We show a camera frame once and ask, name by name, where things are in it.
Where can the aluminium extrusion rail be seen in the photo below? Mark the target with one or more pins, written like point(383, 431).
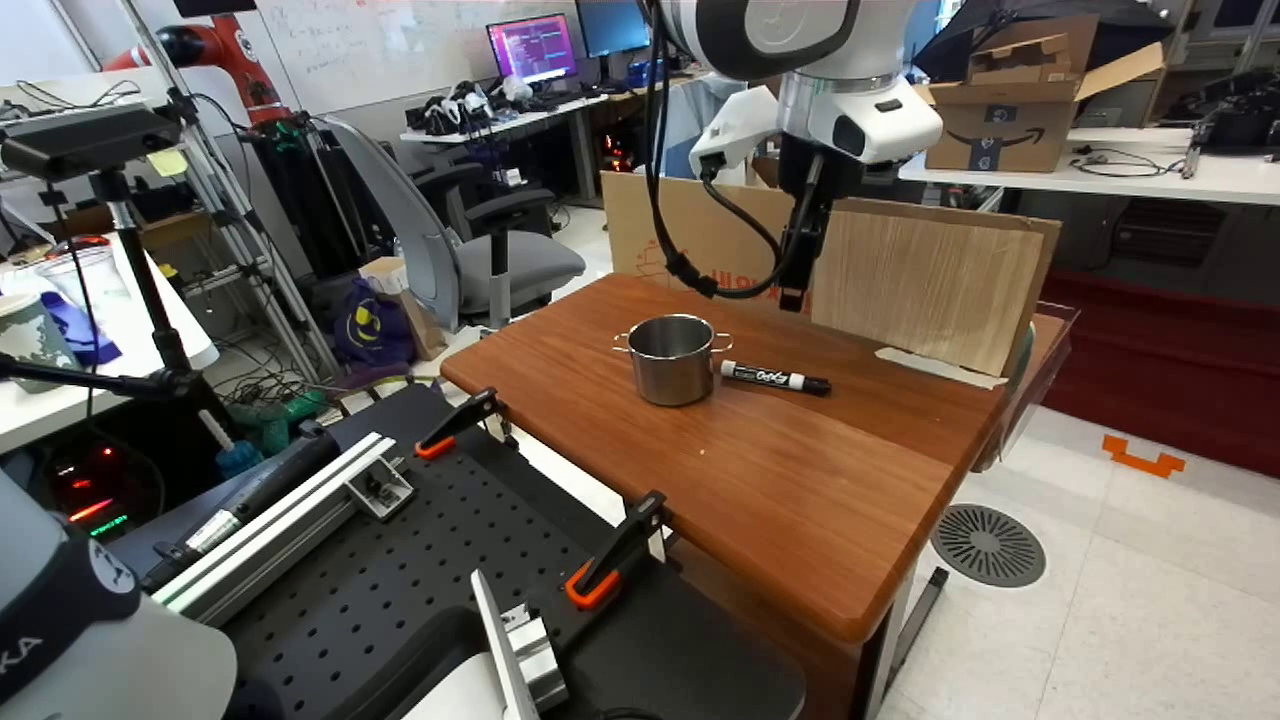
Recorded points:
point(273, 524)
point(515, 663)

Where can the monitor with blue screen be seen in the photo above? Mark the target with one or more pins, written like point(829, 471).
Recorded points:
point(612, 24)

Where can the white office desk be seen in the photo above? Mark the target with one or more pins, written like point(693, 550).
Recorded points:
point(1105, 175)

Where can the monitor with pink screen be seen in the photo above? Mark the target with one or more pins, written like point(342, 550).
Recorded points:
point(534, 48)

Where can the black controller with red lights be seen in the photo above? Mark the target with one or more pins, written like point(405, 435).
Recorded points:
point(93, 488)

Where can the black marker with white label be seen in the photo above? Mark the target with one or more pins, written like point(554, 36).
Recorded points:
point(773, 377)

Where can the black perforated breadboard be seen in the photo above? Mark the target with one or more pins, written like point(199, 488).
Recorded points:
point(401, 587)

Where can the white side table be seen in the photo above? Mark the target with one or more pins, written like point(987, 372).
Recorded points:
point(120, 383)

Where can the silver metal cup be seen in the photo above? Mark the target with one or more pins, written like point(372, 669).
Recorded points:
point(670, 362)

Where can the black camera on tripod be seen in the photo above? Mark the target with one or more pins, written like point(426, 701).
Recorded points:
point(85, 136)

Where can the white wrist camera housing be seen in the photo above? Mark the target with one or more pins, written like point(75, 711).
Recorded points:
point(737, 127)

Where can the light wood panel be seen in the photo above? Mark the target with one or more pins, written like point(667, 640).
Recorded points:
point(920, 285)

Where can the black tripod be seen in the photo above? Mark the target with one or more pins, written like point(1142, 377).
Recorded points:
point(146, 305)

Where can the purple bag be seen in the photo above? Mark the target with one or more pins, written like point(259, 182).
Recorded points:
point(367, 325)

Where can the large brown cardboard sheet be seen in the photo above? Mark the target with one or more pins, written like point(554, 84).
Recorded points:
point(693, 234)

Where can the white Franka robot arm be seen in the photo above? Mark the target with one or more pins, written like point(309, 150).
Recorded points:
point(882, 122)

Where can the grey metal table leg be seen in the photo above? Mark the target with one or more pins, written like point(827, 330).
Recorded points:
point(911, 636)

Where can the blue plastic object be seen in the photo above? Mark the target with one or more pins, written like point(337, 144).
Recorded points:
point(75, 325)

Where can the grey office chair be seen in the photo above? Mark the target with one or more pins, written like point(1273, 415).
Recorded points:
point(515, 261)

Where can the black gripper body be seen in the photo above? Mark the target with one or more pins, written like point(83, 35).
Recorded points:
point(810, 187)

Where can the open Amazon cardboard box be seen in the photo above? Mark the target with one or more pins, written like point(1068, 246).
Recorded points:
point(1012, 122)

